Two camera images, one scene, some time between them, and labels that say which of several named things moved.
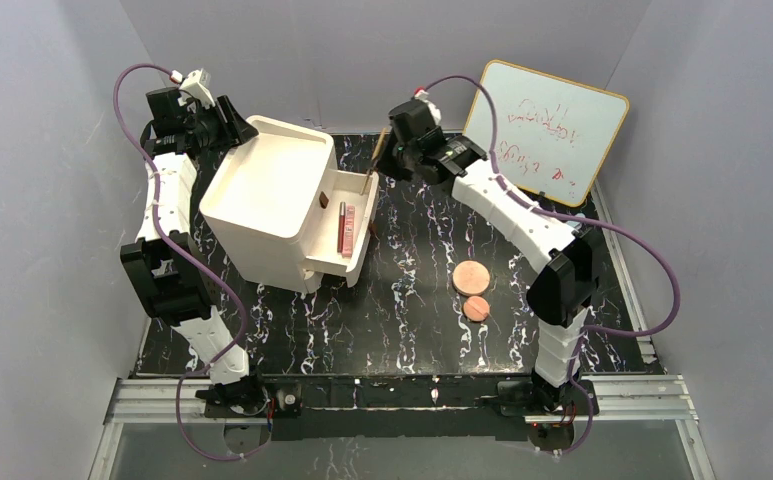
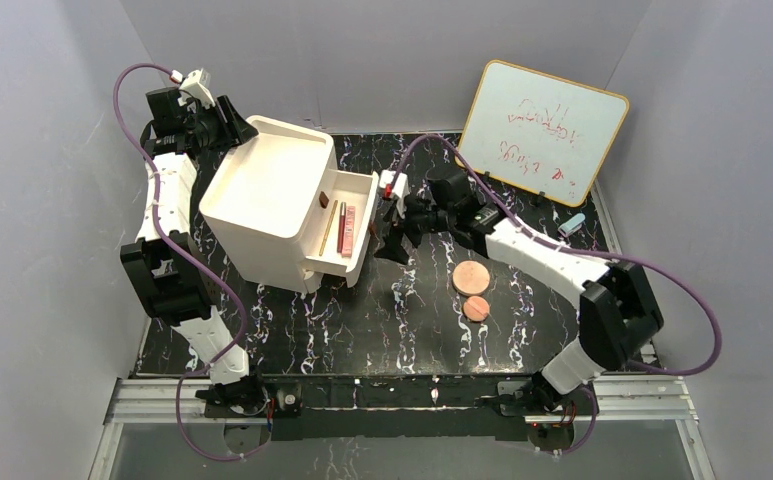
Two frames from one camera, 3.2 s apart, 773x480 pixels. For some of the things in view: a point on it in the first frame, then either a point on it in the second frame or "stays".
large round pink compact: (471, 278) stays
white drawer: (343, 222) stays
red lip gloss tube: (341, 227) stays
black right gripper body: (395, 153) → (410, 220)
